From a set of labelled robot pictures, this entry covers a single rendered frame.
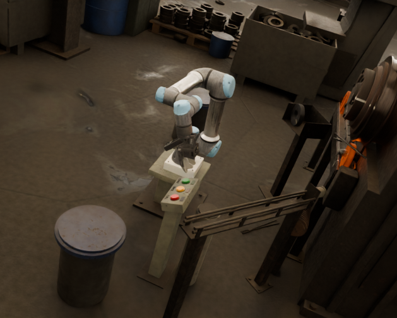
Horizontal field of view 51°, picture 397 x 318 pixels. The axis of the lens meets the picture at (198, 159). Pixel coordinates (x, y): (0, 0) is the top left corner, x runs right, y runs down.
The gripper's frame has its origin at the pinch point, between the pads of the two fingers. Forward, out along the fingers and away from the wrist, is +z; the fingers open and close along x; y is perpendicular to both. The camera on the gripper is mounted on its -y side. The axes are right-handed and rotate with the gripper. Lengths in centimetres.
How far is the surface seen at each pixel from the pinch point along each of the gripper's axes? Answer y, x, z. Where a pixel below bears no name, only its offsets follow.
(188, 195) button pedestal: 5.4, -11.3, 6.7
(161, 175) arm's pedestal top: -32, 37, 28
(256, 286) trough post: 32, 12, 81
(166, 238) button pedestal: -8.5, -12.7, 33.7
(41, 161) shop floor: -122, 37, 27
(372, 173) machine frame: 87, 29, 9
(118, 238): -20.5, -36.3, 17.2
